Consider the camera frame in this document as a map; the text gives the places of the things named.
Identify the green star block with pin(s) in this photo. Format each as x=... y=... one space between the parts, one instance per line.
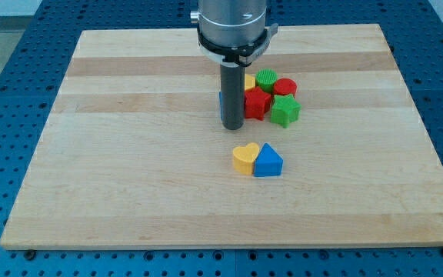
x=284 y=110

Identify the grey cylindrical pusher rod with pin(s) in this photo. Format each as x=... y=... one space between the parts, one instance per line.
x=233 y=96

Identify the blue block behind rod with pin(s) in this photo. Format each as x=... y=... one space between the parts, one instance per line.
x=220 y=103

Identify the blue triangle block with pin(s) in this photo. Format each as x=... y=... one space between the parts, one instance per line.
x=268 y=163

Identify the green cylinder block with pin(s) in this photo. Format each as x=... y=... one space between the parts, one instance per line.
x=265 y=79

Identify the red star block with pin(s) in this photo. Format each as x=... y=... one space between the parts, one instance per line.
x=257 y=103

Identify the black clamp ring mount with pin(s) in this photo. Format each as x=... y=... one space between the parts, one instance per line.
x=237 y=56

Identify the yellow heart block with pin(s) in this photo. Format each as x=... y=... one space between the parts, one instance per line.
x=243 y=158

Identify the wooden board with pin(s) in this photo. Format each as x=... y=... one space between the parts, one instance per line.
x=134 y=156

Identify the yellow block behind rod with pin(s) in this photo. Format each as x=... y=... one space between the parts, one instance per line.
x=250 y=82

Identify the red cylinder block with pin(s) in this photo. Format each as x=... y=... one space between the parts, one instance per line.
x=285 y=86

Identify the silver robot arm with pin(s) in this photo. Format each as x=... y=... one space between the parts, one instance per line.
x=234 y=34

